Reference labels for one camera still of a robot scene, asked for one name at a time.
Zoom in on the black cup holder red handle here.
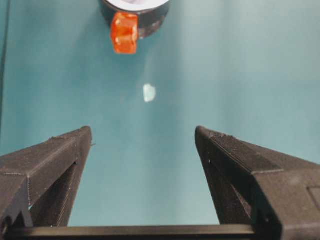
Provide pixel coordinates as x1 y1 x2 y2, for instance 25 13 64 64
99 0 171 55

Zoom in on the small white paper scrap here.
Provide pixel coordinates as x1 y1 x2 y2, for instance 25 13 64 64
142 83 157 104

